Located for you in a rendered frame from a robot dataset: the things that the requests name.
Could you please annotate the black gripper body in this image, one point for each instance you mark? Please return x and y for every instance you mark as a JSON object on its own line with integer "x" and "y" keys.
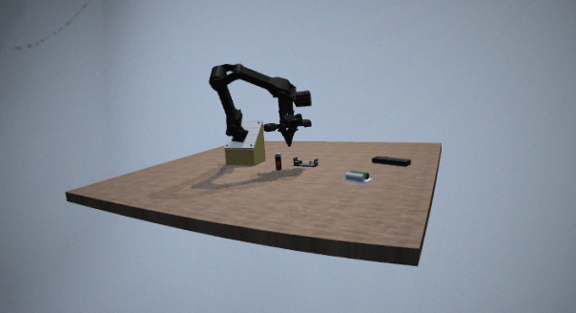
{"x": 270, "y": 127}

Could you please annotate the black cylindrical battery with red band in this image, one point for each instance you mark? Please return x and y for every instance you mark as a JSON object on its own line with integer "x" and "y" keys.
{"x": 278, "y": 161}

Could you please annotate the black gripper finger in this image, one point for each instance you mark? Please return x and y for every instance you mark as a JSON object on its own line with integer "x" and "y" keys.
{"x": 291, "y": 134}
{"x": 286, "y": 137}

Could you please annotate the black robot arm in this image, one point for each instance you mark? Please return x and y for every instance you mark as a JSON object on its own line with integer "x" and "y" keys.
{"x": 277, "y": 86}

